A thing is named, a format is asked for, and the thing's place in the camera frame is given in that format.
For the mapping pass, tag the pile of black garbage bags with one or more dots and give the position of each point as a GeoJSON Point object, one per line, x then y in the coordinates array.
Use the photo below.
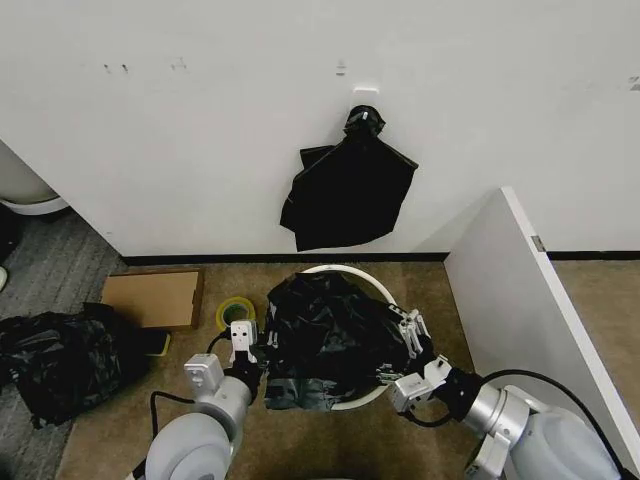
{"type": "Point", "coordinates": [65, 365]}

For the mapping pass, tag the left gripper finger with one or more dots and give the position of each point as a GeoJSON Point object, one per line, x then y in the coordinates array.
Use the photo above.
{"type": "Point", "coordinates": [233, 357]}
{"type": "Point", "coordinates": [269, 340]}

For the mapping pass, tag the white partition panel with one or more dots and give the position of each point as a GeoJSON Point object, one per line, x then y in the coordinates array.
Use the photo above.
{"type": "Point", "coordinates": [525, 310]}

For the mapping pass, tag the flat brown cardboard box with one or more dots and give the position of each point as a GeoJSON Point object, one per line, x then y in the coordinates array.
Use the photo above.
{"type": "Point", "coordinates": [150, 297]}

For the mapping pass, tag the yellow-edged black flat item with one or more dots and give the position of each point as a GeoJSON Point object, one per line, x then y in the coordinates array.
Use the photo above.
{"type": "Point", "coordinates": [159, 345]}

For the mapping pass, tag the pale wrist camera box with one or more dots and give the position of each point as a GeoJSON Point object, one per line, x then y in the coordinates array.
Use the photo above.
{"type": "Point", "coordinates": [243, 339]}
{"type": "Point", "coordinates": [412, 392]}

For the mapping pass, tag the white rounded fixture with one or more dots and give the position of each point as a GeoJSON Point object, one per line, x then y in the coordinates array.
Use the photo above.
{"type": "Point", "coordinates": [25, 190]}

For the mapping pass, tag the black garbage bag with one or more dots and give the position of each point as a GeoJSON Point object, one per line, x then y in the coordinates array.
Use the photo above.
{"type": "Point", "coordinates": [330, 340]}

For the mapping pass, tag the black baseboard strip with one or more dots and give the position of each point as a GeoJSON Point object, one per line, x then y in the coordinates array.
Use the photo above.
{"type": "Point", "coordinates": [280, 258]}

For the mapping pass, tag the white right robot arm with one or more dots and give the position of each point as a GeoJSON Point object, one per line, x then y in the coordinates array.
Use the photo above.
{"type": "Point", "coordinates": [545, 440]}

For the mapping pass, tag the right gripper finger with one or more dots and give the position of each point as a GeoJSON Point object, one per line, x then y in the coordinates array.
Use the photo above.
{"type": "Point", "coordinates": [387, 374]}
{"type": "Point", "coordinates": [412, 330]}

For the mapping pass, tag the yellow tape roll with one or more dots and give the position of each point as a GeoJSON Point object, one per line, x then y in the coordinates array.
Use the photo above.
{"type": "Point", "coordinates": [226, 305]}

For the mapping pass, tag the white round trash bin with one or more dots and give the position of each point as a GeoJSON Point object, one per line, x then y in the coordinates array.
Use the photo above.
{"type": "Point", "coordinates": [367, 282]}

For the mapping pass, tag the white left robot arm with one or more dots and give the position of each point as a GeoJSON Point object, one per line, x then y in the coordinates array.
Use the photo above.
{"type": "Point", "coordinates": [200, 440]}

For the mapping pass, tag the metal hinge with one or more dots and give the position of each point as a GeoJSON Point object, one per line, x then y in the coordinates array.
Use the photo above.
{"type": "Point", "coordinates": [538, 243]}

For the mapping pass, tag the black bag hanging on hook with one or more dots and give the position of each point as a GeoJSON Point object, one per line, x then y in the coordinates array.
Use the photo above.
{"type": "Point", "coordinates": [345, 200]}

